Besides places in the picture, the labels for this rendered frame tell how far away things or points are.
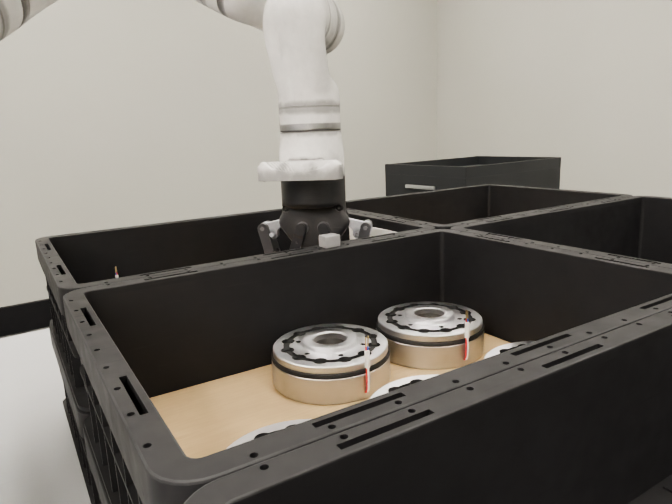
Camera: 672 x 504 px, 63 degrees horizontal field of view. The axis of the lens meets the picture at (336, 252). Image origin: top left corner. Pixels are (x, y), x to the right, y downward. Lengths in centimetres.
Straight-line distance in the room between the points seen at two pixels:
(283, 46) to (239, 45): 332
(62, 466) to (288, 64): 50
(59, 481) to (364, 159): 397
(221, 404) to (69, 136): 313
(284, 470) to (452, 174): 194
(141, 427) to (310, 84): 44
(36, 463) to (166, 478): 52
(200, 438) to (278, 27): 40
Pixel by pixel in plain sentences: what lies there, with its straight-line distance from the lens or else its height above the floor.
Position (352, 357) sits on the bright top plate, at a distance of 46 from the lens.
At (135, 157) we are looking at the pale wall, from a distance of 361.
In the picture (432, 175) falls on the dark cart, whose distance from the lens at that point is 217.
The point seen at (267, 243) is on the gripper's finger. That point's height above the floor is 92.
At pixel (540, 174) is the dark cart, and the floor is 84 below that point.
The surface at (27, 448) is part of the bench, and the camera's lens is 76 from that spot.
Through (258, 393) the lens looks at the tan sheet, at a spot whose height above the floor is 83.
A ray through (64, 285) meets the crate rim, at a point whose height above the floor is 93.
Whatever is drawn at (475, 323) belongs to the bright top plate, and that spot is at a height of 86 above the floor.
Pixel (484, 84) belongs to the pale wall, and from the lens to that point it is 467.
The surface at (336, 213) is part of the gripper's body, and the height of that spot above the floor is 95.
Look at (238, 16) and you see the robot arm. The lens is 67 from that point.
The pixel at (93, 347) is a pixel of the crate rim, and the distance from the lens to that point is 34.
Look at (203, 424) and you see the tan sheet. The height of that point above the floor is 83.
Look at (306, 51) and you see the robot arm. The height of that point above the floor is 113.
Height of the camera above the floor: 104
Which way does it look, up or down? 12 degrees down
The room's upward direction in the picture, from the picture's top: 2 degrees counter-clockwise
